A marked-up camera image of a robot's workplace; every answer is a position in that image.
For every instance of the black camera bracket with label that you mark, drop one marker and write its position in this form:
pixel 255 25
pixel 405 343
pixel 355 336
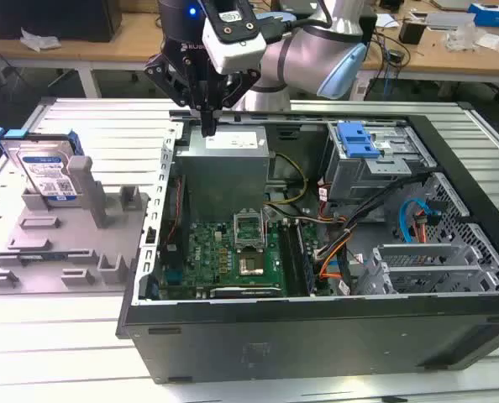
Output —
pixel 232 25

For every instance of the hard disk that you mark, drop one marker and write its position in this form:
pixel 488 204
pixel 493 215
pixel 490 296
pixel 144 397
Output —
pixel 43 168

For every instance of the blue cardboard box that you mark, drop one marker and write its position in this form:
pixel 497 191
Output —
pixel 493 14

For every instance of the black open PC case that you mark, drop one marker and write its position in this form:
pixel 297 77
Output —
pixel 274 336

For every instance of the cluttered wooden desk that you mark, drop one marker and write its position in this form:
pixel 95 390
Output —
pixel 442 59

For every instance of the large black box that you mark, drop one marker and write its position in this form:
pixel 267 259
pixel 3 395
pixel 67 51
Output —
pixel 64 21

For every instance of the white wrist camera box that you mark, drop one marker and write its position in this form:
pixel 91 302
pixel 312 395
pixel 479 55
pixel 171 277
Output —
pixel 237 54

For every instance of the green motherboard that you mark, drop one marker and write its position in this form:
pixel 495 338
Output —
pixel 209 252

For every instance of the small black box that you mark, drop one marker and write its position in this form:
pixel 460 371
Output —
pixel 413 32

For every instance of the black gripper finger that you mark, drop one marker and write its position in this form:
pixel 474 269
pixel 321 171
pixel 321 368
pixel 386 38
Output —
pixel 161 71
pixel 243 84

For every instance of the grey power supply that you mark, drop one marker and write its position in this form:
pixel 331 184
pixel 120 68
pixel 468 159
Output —
pixel 220 176

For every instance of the black RAM slot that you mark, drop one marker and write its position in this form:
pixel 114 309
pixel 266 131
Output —
pixel 289 260

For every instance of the long wooden desk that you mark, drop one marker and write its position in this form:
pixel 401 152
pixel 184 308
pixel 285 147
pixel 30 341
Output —
pixel 127 48

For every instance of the RAM stick with black chips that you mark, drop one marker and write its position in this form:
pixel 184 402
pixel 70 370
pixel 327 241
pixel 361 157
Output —
pixel 306 256

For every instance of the grey drive cage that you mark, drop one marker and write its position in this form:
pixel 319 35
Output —
pixel 358 176

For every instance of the CPU socket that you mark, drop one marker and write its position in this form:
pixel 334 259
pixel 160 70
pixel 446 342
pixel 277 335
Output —
pixel 251 264

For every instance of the black graphics card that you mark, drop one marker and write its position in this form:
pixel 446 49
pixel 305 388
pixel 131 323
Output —
pixel 245 292

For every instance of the grey flat device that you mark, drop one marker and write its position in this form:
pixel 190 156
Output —
pixel 449 20

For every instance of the clear plastic bag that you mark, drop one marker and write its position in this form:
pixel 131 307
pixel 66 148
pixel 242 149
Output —
pixel 463 38

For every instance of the white crumpled paper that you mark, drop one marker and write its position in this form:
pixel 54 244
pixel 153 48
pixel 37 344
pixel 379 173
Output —
pixel 39 40

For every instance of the blue plastic latch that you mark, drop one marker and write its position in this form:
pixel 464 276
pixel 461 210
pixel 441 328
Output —
pixel 354 140

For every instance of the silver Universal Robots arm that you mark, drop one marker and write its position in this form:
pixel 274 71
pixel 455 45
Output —
pixel 300 54

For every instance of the grey parts rack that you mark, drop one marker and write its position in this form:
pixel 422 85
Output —
pixel 64 243

